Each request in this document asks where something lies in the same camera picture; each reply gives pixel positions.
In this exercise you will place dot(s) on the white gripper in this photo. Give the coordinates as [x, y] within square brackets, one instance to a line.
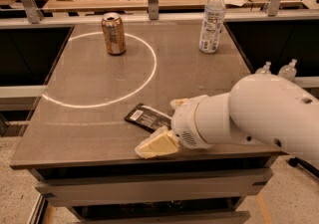
[184, 123]

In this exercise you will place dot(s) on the black rxbar chocolate wrapper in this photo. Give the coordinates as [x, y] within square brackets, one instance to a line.
[148, 118]

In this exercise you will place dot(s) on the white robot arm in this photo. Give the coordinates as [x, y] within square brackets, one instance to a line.
[259, 108]

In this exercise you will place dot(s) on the orange soda can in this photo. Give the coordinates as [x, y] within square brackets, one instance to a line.
[114, 35]

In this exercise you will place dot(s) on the grey upper drawer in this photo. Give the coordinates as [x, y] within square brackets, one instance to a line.
[154, 187]

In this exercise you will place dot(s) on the grey drawer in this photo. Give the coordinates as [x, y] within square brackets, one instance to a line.
[237, 217]
[154, 187]

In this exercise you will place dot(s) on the small clear bottle left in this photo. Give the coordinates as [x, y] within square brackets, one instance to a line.
[265, 69]

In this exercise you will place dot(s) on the grey lower drawer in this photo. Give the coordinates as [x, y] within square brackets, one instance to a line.
[237, 217]

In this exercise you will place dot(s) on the clear plastic water bottle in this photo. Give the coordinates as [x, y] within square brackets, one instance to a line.
[213, 17]

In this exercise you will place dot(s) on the black chair base leg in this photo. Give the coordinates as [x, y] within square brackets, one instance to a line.
[295, 161]

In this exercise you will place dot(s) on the left metal bracket post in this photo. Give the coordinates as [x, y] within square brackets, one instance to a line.
[33, 13]

